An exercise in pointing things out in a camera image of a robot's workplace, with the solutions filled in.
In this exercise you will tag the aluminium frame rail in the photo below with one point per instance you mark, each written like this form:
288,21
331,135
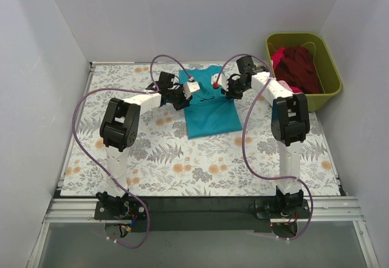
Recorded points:
323,208

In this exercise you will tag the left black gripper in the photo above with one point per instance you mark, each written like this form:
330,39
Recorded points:
179,99

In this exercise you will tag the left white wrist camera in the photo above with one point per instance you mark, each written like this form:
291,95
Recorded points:
190,88

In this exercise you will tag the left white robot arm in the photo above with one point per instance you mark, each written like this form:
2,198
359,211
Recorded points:
119,130

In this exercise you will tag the green plastic bin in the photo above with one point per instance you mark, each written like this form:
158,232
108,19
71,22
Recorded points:
329,79

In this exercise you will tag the dark red garment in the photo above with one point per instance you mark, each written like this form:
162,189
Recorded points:
295,66

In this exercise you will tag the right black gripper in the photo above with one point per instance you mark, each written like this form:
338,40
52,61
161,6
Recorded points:
232,87

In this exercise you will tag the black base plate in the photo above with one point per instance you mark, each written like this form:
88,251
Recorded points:
168,223

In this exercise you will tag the pink garment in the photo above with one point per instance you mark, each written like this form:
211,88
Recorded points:
288,87

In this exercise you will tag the floral table mat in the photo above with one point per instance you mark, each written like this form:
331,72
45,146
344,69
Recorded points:
163,161

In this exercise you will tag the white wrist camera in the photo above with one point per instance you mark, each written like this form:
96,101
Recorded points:
190,88
220,81

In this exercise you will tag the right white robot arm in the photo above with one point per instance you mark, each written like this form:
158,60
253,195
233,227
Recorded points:
289,126

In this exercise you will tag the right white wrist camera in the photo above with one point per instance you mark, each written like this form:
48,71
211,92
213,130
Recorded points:
220,81

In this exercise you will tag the teal t shirt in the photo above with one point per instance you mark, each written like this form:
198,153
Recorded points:
209,113

